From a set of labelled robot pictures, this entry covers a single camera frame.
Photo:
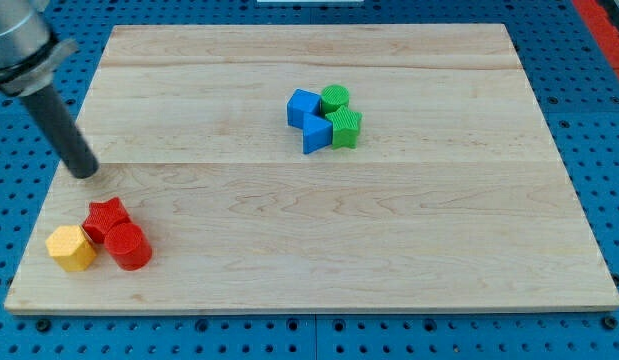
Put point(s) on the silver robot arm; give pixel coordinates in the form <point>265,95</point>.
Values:
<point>30,52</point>

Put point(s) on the blue triangle block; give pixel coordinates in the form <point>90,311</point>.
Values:
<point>317,133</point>

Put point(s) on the green star block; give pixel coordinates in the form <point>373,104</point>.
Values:
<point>345,127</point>

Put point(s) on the blue cube block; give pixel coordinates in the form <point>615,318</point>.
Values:
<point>302,102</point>

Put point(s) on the green cylinder block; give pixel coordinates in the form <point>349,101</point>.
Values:
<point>333,97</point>

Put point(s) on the light wooden board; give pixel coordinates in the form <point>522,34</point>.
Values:
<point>455,200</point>

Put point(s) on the red cylinder block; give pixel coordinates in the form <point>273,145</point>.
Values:
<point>127,245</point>

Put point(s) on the red star block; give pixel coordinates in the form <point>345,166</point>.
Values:
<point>103,217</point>

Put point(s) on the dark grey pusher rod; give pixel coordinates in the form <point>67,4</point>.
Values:
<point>50,113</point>

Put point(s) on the yellow hexagon block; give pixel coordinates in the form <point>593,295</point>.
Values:
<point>71,248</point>

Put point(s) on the red strip at right edge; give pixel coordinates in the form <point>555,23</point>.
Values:
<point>602,21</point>

